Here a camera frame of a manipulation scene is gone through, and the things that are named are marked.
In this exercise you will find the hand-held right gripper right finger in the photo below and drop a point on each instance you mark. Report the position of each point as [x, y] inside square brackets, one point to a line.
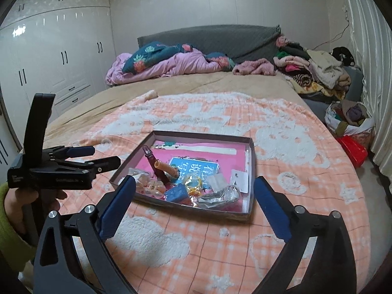
[272, 211]

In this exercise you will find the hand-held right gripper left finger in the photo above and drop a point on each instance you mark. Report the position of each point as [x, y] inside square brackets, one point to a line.
[118, 208]

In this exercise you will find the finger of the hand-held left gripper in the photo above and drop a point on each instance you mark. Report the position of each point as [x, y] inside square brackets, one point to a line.
[81, 151]
[104, 162]

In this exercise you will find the shallow cardboard box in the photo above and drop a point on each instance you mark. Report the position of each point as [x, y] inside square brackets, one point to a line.
[128, 171]

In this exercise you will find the clear bag of peach beads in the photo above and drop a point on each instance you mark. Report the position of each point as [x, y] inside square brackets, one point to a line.
[147, 183]

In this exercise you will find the clear bag with jewelry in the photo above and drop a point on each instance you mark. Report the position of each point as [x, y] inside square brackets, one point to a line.
[220, 197]

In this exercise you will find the small blue box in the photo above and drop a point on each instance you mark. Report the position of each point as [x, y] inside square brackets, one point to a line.
[176, 193]

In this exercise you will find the orange ribbed tube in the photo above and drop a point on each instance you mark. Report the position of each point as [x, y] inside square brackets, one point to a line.
[167, 170]

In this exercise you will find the clear bag with yellow ornament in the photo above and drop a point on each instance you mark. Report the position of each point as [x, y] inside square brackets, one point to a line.
[193, 185]

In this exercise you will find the person's left forearm green sleeve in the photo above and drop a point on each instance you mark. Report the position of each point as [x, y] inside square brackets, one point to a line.
[12, 245]

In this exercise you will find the person's left hand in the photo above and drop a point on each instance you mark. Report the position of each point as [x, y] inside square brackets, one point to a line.
[52, 197]

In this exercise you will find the white earring card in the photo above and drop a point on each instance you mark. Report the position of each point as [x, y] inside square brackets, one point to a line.
[240, 180]

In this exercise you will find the orange white checked blanket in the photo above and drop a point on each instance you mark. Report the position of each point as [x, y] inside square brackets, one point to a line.
[199, 251]

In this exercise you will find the white paper strip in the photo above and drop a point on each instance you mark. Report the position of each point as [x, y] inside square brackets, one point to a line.
[211, 150]

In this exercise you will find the red plastic container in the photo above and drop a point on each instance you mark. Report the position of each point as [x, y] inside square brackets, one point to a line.
[352, 150]

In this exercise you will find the white wardrobe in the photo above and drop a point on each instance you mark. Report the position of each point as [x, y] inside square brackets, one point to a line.
[61, 52]

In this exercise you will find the white bag of clothes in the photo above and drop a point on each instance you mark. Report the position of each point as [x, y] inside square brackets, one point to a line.
[349, 119]

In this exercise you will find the beige bed sheet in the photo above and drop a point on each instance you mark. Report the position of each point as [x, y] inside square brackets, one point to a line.
[199, 82]

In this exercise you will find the pink teal floral quilt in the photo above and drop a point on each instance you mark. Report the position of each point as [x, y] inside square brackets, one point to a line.
[180, 64]

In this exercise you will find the pink fluffy garment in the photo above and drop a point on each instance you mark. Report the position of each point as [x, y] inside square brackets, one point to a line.
[254, 67]

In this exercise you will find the pile of folded clothes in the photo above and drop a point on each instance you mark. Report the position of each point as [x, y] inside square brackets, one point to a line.
[315, 70]

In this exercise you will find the grey upholstered chair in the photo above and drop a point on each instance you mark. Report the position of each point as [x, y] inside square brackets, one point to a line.
[355, 85]

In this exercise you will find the grey padded headboard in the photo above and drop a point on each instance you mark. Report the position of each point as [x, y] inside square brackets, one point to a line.
[214, 38]

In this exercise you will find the black bag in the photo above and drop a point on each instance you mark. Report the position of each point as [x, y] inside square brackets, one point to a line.
[343, 55]

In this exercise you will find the cream curtain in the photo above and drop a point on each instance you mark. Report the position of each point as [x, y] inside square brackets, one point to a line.
[370, 52]

